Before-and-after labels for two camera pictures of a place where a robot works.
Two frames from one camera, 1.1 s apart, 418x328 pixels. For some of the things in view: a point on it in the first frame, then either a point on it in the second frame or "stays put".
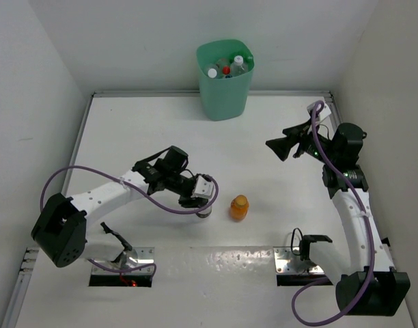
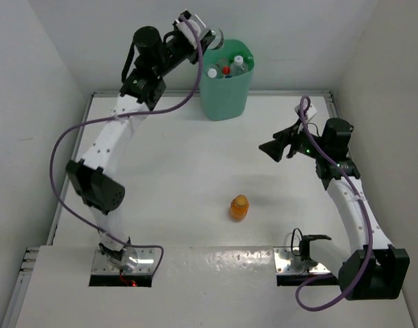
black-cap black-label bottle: (204, 213) → (218, 40)
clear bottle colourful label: (239, 66) stays put
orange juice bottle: (239, 208) stays put
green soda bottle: (249, 59) stays put
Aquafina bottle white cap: (212, 72) stays put
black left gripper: (188, 201) → (191, 54)
